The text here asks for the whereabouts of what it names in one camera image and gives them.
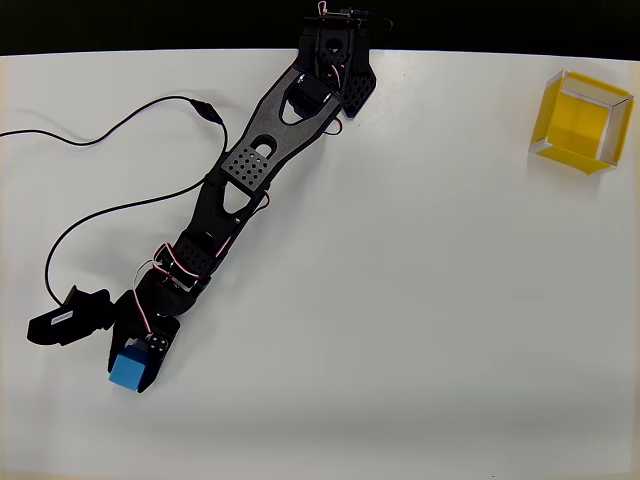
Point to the yellow open box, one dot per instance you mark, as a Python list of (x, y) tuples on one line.
[(575, 120)]

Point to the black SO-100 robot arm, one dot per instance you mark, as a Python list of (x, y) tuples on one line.
[(265, 125)]

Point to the blue cube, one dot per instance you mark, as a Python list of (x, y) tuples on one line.
[(129, 367)]

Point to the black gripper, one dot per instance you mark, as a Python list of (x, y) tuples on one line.
[(134, 316)]

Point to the black wrist-mounted camera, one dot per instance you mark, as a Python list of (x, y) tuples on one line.
[(70, 320)]

